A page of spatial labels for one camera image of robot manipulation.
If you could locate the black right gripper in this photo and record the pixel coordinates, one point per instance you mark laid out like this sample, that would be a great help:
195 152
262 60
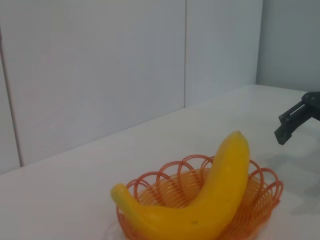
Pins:
313 102

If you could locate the yellow banana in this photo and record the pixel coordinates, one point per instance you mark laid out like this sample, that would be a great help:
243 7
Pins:
200 200

